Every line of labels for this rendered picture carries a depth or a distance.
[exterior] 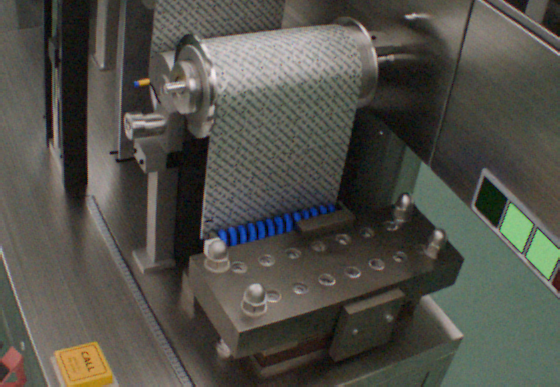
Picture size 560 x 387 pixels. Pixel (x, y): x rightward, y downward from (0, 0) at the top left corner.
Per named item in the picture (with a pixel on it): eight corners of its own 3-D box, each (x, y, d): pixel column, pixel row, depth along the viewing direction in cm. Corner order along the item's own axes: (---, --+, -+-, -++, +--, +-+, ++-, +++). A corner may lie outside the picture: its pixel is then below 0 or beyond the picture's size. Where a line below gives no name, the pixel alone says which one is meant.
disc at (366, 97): (315, 80, 127) (329, 1, 119) (318, 80, 127) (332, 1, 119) (365, 128, 117) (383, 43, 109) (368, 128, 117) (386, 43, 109)
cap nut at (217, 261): (200, 259, 111) (202, 235, 108) (223, 253, 112) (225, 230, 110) (210, 275, 108) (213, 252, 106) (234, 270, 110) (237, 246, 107)
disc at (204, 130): (169, 104, 116) (177, 17, 107) (172, 103, 116) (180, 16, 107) (209, 159, 106) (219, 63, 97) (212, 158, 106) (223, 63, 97)
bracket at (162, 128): (130, 255, 128) (133, 99, 110) (164, 247, 131) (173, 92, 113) (140, 275, 124) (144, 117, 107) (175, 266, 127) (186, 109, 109)
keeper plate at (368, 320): (328, 353, 115) (342, 305, 108) (381, 334, 119) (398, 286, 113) (336, 364, 113) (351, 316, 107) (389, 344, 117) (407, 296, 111)
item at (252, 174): (200, 237, 116) (209, 134, 105) (333, 205, 127) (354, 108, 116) (201, 239, 116) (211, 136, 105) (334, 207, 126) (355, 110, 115)
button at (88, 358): (55, 360, 106) (53, 350, 105) (97, 350, 110) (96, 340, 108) (69, 396, 102) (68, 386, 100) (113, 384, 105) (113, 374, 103)
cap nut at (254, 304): (235, 301, 105) (238, 278, 102) (259, 295, 106) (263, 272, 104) (247, 319, 102) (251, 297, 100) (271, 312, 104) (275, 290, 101)
